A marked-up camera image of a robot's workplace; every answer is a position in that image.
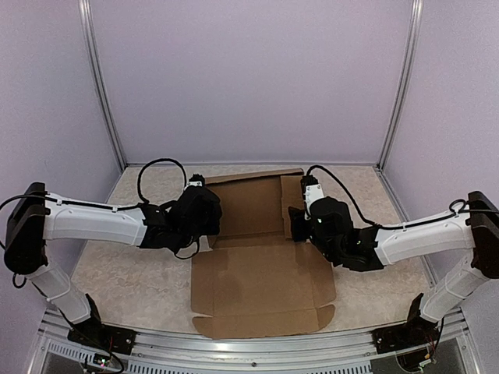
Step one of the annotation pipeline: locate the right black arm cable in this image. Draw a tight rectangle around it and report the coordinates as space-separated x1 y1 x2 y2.
306 164 469 231

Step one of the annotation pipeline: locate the right aluminium frame post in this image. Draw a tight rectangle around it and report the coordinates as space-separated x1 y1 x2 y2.
377 0 424 173

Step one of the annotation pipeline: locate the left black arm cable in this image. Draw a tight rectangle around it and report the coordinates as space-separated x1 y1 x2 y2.
0 157 202 289

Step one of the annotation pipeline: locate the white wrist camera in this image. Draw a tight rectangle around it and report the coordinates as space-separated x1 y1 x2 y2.
185 174 205 188
300 175 324 214

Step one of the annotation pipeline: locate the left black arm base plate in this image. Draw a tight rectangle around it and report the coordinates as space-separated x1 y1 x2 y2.
68 317 137 355

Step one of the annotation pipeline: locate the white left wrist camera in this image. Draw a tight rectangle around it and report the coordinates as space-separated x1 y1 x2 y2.
185 174 205 188

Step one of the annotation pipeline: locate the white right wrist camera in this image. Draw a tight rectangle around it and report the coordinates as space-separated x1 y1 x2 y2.
300 175 324 214

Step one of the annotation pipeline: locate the front aluminium frame rail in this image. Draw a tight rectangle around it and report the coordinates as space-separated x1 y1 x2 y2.
24 309 485 373

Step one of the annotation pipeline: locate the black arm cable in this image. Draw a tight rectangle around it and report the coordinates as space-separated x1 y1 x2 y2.
0 157 202 289
306 164 469 231

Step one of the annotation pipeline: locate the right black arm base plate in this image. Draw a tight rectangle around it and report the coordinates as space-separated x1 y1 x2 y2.
371 293 439 354

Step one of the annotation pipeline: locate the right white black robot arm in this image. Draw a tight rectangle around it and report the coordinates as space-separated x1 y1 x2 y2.
288 185 498 346

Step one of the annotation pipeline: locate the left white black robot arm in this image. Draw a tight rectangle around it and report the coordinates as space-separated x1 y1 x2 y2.
2 182 222 347

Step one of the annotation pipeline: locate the brown cardboard box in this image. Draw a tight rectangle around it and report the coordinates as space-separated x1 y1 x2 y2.
190 168 336 340

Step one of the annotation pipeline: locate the aluminium frame post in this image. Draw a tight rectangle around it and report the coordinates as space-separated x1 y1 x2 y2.
377 0 424 173
78 0 128 171

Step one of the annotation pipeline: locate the left aluminium frame post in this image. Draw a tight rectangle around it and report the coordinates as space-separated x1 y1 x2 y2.
78 0 128 171

